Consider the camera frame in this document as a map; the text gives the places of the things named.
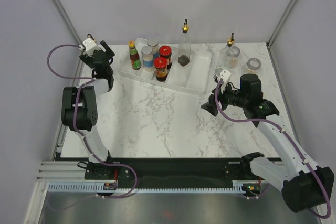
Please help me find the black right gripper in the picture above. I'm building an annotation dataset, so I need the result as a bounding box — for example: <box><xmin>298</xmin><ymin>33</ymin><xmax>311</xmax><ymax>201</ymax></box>
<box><xmin>201</xmin><ymin>79</ymin><xmax>248</xmax><ymax>116</ymax></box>

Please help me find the green label sauce bottle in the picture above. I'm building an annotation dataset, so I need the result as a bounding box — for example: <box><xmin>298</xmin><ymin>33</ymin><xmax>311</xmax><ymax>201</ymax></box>
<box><xmin>128</xmin><ymin>40</ymin><xmax>141</xmax><ymax>70</ymax></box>

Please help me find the blue label spice jar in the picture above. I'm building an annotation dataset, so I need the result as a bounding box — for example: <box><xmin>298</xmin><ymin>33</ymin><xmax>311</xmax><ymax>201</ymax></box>
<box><xmin>141</xmin><ymin>46</ymin><xmax>154</xmax><ymax>71</ymax></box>

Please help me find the blue label seasoning jar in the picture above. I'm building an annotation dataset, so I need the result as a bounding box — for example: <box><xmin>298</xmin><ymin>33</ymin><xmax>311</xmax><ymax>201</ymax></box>
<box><xmin>147</xmin><ymin>39</ymin><xmax>159</xmax><ymax>59</ymax></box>

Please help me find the red lid sauce jar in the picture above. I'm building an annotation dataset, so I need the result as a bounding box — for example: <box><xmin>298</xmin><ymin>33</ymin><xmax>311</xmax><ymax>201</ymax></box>
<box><xmin>154</xmin><ymin>57</ymin><xmax>167</xmax><ymax>82</ymax></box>

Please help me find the square dark sauce bottle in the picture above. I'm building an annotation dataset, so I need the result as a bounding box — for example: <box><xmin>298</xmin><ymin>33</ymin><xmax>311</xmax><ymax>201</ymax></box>
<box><xmin>178</xmin><ymin>19</ymin><xmax>191</xmax><ymax>67</ymax></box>

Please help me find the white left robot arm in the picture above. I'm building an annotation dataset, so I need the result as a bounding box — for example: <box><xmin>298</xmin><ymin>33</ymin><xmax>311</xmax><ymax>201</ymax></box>
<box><xmin>61</xmin><ymin>37</ymin><xmax>115</xmax><ymax>179</ymax></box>

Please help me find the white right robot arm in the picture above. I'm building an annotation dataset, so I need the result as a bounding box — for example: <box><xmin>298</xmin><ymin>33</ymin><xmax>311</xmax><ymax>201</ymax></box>
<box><xmin>201</xmin><ymin>70</ymin><xmax>334</xmax><ymax>219</ymax></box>

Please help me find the round glass oil bottle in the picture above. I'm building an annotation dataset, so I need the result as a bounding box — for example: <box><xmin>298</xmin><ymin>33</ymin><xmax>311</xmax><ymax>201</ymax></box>
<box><xmin>87</xmin><ymin>34</ymin><xmax>97</xmax><ymax>42</ymax></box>

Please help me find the white compartment organizer tray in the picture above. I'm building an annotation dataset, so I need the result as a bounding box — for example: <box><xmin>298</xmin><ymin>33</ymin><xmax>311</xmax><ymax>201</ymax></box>
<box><xmin>119</xmin><ymin>37</ymin><xmax>213</xmax><ymax>97</ymax></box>

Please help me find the square clear glass bottle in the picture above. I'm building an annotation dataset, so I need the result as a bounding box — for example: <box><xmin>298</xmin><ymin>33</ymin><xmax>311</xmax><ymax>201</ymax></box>
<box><xmin>215</xmin><ymin>33</ymin><xmax>240</xmax><ymax>74</ymax></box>

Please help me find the open glass jar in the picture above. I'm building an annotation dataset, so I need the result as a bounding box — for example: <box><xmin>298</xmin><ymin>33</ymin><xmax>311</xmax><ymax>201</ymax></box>
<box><xmin>241</xmin><ymin>58</ymin><xmax>262</xmax><ymax>74</ymax></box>

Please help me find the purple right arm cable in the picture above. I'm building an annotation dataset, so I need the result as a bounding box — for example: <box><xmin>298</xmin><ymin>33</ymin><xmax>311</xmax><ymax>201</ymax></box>
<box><xmin>214</xmin><ymin>78</ymin><xmax>332</xmax><ymax>219</ymax></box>

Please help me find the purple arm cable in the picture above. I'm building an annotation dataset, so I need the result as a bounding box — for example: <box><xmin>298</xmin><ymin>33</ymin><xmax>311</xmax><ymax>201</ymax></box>
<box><xmin>47</xmin><ymin>44</ymin><xmax>111</xmax><ymax>166</ymax></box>
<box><xmin>214</xmin><ymin>78</ymin><xmax>332</xmax><ymax>219</ymax></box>

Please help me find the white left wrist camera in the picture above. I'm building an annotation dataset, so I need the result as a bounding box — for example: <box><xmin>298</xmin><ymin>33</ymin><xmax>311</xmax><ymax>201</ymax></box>
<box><xmin>79</xmin><ymin>37</ymin><xmax>101</xmax><ymax>57</ymax></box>

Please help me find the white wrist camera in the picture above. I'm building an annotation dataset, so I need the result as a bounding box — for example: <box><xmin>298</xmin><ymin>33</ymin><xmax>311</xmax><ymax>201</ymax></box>
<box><xmin>79</xmin><ymin>37</ymin><xmax>101</xmax><ymax>57</ymax></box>
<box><xmin>214</xmin><ymin>68</ymin><xmax>232</xmax><ymax>92</ymax></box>

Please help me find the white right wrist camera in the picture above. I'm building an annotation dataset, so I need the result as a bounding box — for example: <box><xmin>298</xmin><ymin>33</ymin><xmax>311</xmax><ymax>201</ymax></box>
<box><xmin>214</xmin><ymin>68</ymin><xmax>232</xmax><ymax>92</ymax></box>

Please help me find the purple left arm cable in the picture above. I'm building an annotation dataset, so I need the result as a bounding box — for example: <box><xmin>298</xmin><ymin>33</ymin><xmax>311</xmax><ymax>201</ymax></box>
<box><xmin>47</xmin><ymin>44</ymin><xmax>111</xmax><ymax>166</ymax></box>

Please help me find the white cable duct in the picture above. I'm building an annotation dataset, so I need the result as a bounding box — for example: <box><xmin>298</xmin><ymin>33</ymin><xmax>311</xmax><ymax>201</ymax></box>
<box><xmin>47</xmin><ymin>182</ymin><xmax>247</xmax><ymax>194</ymax></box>

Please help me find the left aluminium frame post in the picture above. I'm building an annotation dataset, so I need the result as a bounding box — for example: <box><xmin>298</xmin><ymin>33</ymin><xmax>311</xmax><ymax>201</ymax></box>
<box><xmin>51</xmin><ymin>0</ymin><xmax>82</xmax><ymax>44</ymax></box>

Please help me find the aluminium frame post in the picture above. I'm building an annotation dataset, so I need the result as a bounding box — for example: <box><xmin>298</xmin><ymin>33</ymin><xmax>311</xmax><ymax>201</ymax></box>
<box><xmin>266</xmin><ymin>0</ymin><xmax>298</xmax><ymax>49</ymax></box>
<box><xmin>51</xmin><ymin>0</ymin><xmax>82</xmax><ymax>44</ymax></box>

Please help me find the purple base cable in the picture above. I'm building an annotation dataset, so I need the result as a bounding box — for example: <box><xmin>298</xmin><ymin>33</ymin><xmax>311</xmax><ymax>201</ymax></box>
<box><xmin>89</xmin><ymin>165</ymin><xmax>139</xmax><ymax>200</ymax></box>

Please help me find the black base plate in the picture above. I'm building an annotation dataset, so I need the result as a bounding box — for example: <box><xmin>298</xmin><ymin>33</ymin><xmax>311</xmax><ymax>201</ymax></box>
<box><xmin>85</xmin><ymin>158</ymin><xmax>258</xmax><ymax>189</ymax></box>

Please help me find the right aluminium frame post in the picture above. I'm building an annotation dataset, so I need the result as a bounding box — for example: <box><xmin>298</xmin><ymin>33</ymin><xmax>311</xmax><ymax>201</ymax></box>
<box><xmin>266</xmin><ymin>0</ymin><xmax>298</xmax><ymax>49</ymax></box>

